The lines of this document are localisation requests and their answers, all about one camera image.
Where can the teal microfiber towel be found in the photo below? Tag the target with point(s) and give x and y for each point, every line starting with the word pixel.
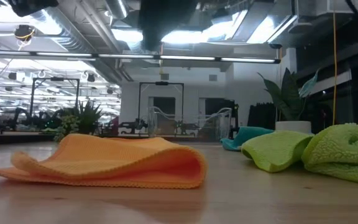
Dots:
pixel 247 135

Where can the orange microfiber towel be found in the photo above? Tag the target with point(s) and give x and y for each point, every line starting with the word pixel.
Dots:
pixel 104 155

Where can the green microfiber towel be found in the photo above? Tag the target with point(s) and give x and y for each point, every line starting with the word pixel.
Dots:
pixel 337 149

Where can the round ceiling device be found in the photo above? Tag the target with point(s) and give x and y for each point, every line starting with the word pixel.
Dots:
pixel 23 31

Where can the long ceiling light bar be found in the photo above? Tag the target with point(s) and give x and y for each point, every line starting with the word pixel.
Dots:
pixel 185 58

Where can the clear plastic bin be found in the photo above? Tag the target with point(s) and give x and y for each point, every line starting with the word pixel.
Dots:
pixel 219 124

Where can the small green succulent plant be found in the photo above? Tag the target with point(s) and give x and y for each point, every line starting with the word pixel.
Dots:
pixel 82 119

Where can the snake plant in white pot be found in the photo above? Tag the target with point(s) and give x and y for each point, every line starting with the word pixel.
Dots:
pixel 287 96

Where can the round silver ceiling duct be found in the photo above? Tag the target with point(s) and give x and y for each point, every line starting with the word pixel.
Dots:
pixel 118 7

